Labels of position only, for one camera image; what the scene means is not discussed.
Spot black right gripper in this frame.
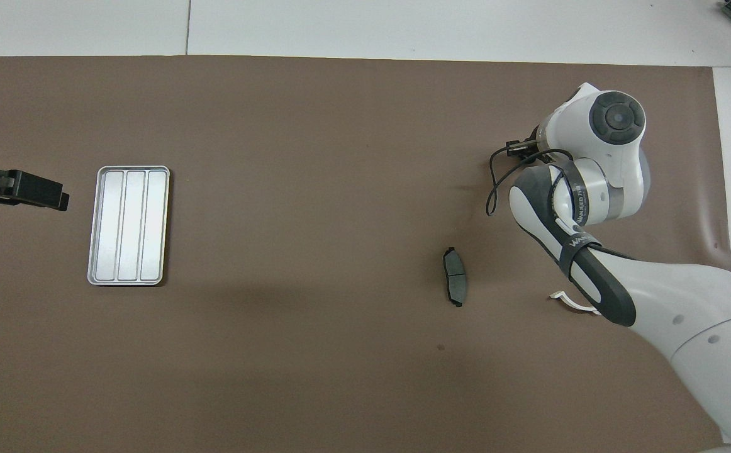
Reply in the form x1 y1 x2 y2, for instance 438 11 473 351
505 138 541 159

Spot silver metal ridged tray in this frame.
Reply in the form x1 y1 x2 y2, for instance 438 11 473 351
87 165 170 287

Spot long grey brake pad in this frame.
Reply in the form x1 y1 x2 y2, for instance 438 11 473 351
442 247 468 308

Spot brown paper table mat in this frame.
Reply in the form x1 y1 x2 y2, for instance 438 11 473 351
0 55 731 453

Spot white curved plastic bracket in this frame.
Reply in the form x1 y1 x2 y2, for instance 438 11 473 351
549 291 600 315

